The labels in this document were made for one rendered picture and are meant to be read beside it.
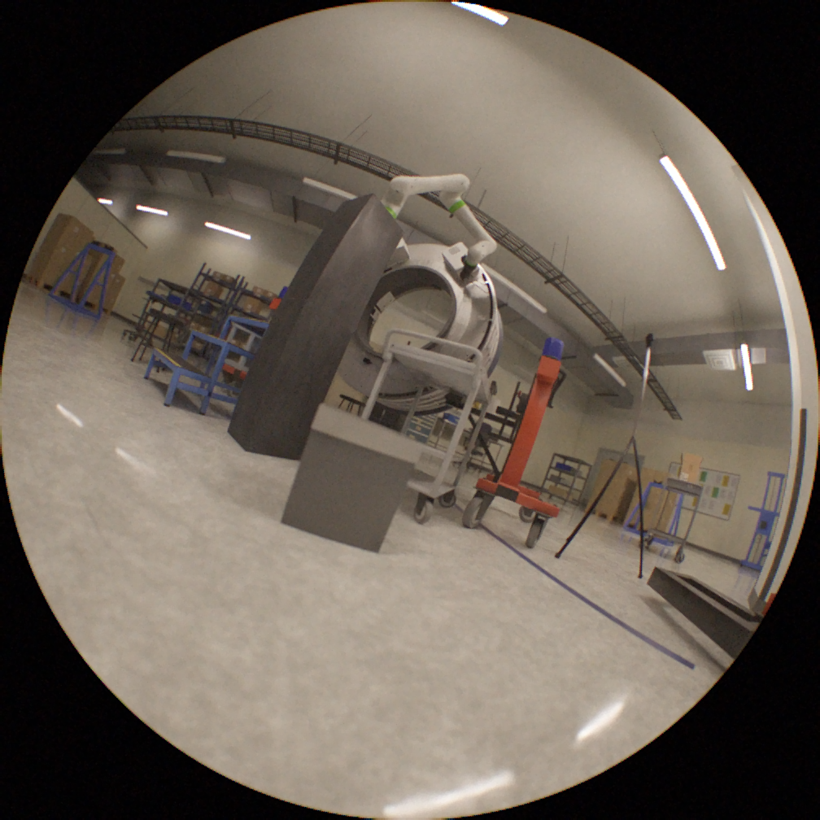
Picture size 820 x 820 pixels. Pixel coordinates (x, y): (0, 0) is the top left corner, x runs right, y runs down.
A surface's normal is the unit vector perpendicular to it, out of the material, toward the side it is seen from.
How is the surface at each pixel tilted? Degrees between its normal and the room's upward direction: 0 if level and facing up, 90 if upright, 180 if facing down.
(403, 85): 180
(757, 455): 90
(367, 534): 90
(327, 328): 90
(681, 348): 90
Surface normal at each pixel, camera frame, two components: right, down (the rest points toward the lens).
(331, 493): 0.25, 0.04
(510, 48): -0.37, 0.93
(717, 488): -0.88, -0.37
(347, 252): 0.80, 0.29
